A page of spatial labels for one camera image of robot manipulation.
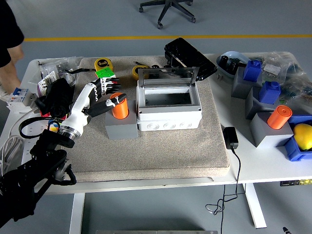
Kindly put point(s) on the clear bag of hardware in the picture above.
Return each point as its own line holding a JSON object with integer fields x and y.
{"x": 61, "y": 64}

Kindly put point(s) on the black folded cloth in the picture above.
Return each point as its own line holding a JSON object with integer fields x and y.
{"x": 58, "y": 97}

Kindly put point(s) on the person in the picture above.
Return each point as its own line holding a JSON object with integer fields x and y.
{"x": 7, "y": 36}

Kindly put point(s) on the white blue circuit breaker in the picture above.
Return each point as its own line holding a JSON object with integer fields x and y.
{"x": 18, "y": 96}

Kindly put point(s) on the yellow lemon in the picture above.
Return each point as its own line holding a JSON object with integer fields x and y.
{"x": 303, "y": 136}

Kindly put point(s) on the blue plastic bin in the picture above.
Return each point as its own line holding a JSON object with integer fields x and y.
{"x": 295, "y": 151}

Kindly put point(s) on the grey holder block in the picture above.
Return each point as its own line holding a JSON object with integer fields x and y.
{"x": 253, "y": 107}
{"x": 240, "y": 89}
{"x": 268, "y": 136}

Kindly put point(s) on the black power adapter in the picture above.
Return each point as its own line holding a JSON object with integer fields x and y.
{"x": 230, "y": 137}

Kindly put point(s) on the beige fabric mat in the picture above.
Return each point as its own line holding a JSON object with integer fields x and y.
{"x": 158, "y": 151}

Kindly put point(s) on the white power strip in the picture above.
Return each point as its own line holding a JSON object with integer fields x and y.
{"x": 34, "y": 126}

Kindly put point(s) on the black table control panel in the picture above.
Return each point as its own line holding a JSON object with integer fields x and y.
{"x": 295, "y": 182}

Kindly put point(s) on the black plastic case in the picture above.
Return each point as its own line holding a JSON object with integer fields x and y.
{"x": 192, "y": 58}

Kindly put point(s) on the black small knob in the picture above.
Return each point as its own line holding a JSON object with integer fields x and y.
{"x": 154, "y": 66}

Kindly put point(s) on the orange cylinder battery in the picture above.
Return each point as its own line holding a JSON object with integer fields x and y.
{"x": 279, "y": 118}
{"x": 120, "y": 109}

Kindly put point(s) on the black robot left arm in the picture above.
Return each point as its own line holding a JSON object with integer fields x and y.
{"x": 46, "y": 156}

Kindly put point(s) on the black small component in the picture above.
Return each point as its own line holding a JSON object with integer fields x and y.
{"x": 223, "y": 61}
{"x": 232, "y": 66}

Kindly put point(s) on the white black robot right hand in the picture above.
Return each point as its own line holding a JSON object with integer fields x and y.
{"x": 286, "y": 230}

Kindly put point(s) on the yellow tape measure with print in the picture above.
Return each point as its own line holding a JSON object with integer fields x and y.
{"x": 102, "y": 64}

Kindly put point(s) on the white table leg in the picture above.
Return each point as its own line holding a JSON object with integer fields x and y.
{"x": 76, "y": 214}
{"x": 256, "y": 209}

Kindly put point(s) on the light blue bowl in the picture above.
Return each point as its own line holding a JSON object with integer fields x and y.
{"x": 234, "y": 54}

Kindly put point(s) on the transparent hinged box lid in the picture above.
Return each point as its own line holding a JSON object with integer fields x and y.
{"x": 168, "y": 70}

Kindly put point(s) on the yellow black tape measure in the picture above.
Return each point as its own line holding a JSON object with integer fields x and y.
{"x": 136, "y": 72}

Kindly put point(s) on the red plastic item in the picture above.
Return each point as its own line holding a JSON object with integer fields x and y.
{"x": 45, "y": 114}

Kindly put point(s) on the light grey junction box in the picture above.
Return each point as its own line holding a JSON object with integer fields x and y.
{"x": 168, "y": 119}

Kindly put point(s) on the white purple packaged switch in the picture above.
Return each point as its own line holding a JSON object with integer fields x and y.
{"x": 46, "y": 81}

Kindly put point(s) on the grey block with round hole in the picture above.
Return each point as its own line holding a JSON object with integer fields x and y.
{"x": 122, "y": 129}

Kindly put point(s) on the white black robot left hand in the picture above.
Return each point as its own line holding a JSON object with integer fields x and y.
{"x": 78, "y": 107}

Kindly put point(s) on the black office chair base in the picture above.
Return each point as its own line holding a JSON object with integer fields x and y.
{"x": 168, "y": 11}

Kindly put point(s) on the blue bottle-shaped block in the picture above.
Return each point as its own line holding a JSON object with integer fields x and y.
{"x": 252, "y": 72}
{"x": 269, "y": 93}

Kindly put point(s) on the clear bag of parts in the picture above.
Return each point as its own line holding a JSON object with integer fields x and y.
{"x": 275, "y": 65}
{"x": 298, "y": 87}

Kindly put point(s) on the colourful puzzle cube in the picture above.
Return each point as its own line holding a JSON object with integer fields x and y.
{"x": 104, "y": 72}

